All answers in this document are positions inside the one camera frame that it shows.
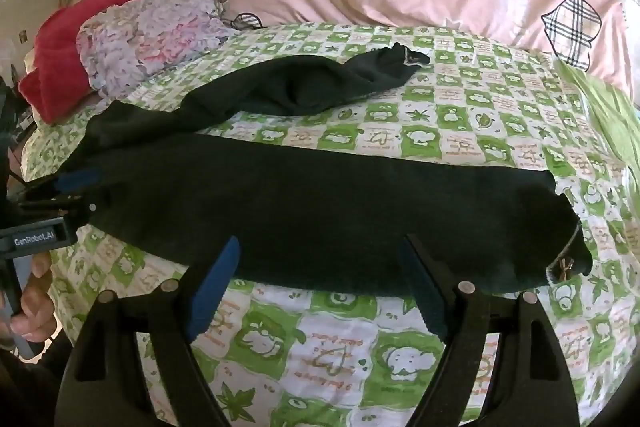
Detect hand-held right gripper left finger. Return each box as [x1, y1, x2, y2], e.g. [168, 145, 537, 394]
[55, 234, 242, 427]

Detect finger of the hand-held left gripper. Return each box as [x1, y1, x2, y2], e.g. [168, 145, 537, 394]
[22, 168, 103, 202]
[19, 197, 100, 217]

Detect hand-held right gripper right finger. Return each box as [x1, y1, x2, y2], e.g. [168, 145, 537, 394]
[399, 234, 581, 427]

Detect black pants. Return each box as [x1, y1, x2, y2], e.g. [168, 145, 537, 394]
[60, 43, 594, 299]

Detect person's left hand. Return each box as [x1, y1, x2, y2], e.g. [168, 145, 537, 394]
[0, 251, 60, 349]

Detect green checked bed sheet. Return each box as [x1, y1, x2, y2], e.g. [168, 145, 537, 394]
[22, 22, 640, 427]

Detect red blanket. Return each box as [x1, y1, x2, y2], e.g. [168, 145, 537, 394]
[17, 0, 167, 126]

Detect purple floral pillow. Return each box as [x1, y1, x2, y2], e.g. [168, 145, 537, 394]
[75, 0, 237, 101]

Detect green patterned cloth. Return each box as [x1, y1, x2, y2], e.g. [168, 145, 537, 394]
[564, 61, 640, 190]

